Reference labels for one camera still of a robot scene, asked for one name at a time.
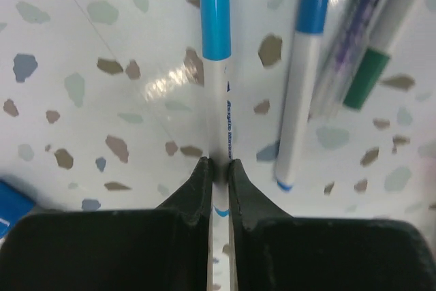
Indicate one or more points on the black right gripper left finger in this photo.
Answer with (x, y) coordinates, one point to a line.
(165, 248)

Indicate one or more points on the purple thin pen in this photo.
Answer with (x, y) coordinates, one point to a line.
(340, 63)

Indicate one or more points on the blue capped white marker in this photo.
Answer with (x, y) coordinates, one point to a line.
(216, 53)

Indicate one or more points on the green capped white marker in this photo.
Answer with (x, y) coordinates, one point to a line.
(385, 36)

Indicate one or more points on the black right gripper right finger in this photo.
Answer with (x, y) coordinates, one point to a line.
(275, 251)

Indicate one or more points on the blue grey small cylinder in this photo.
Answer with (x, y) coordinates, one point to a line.
(13, 207)

